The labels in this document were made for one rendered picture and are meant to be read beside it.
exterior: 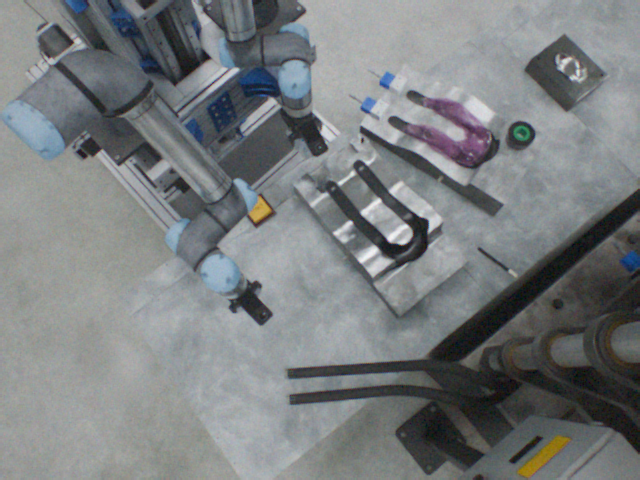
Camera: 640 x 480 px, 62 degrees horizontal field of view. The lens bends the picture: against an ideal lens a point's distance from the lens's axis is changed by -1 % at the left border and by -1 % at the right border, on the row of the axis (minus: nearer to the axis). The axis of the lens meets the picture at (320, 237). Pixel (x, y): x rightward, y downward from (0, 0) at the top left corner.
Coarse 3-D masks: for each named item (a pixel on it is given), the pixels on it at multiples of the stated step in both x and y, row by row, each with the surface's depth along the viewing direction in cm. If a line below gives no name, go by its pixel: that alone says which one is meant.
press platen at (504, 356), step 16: (624, 288) 139; (608, 304) 137; (624, 304) 135; (592, 320) 135; (512, 368) 131; (528, 384) 133; (544, 384) 131; (560, 384) 131; (576, 400) 129; (592, 400) 129; (592, 416) 128; (608, 416) 128; (624, 416) 128; (624, 432) 127
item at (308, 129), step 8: (304, 120) 141; (312, 120) 142; (304, 128) 142; (312, 128) 142; (304, 136) 142; (312, 136) 143; (320, 136) 143; (312, 144) 143; (320, 144) 143; (312, 152) 144; (320, 152) 144
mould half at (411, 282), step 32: (352, 160) 163; (320, 192) 161; (352, 192) 161; (352, 224) 158; (384, 224) 155; (352, 256) 155; (384, 256) 151; (448, 256) 158; (384, 288) 156; (416, 288) 156
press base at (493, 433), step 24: (624, 216) 182; (600, 240) 173; (552, 264) 221; (528, 288) 211; (504, 312) 195; (480, 336) 183; (456, 360) 168; (456, 384) 191; (480, 408) 182; (480, 432) 214; (504, 432) 173
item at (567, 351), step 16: (576, 336) 98; (624, 336) 80; (480, 352) 157; (496, 352) 148; (512, 352) 132; (528, 352) 120; (560, 352) 103; (576, 352) 96; (624, 352) 80; (480, 368) 156; (496, 368) 148; (528, 368) 125
